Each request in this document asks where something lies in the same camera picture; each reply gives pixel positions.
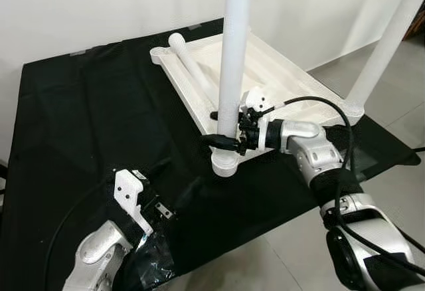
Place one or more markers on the white plastic children table top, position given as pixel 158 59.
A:
pixel 285 78

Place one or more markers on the black cloth mat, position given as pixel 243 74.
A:
pixel 66 118

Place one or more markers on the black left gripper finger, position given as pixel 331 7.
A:
pixel 161 167
pixel 188 193

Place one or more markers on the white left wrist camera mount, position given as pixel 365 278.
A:
pixel 126 188

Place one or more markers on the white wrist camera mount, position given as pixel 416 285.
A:
pixel 126 188
pixel 255 98

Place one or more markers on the clear tape piece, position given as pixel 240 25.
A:
pixel 365 158
pixel 78 53
pixel 195 26

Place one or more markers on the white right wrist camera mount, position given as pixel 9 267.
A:
pixel 255 98

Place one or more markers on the brown wooden frame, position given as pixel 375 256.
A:
pixel 418 25

